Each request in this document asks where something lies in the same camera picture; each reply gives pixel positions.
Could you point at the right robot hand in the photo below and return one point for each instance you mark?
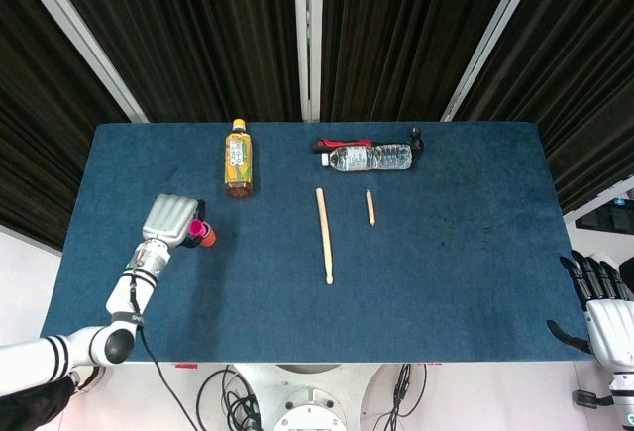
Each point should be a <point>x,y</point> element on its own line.
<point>614,332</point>

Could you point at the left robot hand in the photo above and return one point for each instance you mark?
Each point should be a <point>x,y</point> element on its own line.
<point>168,215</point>

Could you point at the pink plastic cup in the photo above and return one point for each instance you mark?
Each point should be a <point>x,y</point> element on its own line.
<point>196,227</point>

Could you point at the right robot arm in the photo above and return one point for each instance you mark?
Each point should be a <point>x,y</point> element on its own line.
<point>621,396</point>

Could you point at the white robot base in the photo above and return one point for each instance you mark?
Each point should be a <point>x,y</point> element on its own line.
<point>307,401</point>

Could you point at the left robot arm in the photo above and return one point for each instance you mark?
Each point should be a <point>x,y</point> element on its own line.
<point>126,294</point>

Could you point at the orange plastic cup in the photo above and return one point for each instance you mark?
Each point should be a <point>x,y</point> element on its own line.
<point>210,239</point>

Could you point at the red and black hand tool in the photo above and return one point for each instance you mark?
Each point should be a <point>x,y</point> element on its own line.
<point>342,143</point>

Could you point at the tea bottle with yellow label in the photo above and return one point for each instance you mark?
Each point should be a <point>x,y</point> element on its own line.
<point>239,163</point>

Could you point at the black monitor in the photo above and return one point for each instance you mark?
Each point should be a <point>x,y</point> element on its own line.
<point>614,215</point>

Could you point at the red tape strip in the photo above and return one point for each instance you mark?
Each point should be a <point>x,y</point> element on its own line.
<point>185,365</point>

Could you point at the wooden drumstick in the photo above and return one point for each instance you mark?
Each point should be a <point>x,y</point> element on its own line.
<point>324,233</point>

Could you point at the black pleated curtain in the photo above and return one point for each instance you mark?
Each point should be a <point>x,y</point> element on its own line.
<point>39,104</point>
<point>396,30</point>
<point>584,79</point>
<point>198,30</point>

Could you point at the blue felt table mat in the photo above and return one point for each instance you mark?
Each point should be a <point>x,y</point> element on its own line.
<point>421,277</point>

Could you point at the wooden pencil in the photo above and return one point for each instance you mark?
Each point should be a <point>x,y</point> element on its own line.
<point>370,208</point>

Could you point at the clear plastic water bottle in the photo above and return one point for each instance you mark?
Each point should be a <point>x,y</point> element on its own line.
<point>371,157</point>

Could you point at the black fabric cover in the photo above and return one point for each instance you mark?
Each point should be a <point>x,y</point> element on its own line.
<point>30,406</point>

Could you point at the grey frame post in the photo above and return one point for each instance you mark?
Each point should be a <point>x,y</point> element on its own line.
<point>74,30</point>
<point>307,30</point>
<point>490,34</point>

